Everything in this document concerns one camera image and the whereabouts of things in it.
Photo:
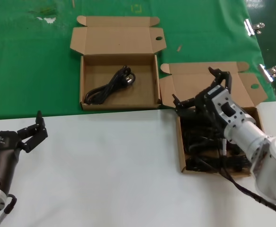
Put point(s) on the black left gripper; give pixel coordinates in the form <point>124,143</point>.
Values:
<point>3,156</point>

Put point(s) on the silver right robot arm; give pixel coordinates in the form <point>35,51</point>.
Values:
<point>246,137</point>

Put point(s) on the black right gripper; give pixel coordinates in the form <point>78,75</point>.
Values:
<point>206,106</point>

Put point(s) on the silver binder clip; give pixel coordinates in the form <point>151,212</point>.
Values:
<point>249,28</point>
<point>265,73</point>

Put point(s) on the green table cloth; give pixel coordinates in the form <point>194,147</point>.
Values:
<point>22,71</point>

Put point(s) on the open brown cardboard box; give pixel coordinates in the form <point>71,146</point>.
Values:
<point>190,80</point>
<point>119,47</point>

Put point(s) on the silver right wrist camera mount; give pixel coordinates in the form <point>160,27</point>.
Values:
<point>238,117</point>

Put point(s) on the small wooden stick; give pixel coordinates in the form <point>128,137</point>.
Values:
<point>179,48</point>
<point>73,3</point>

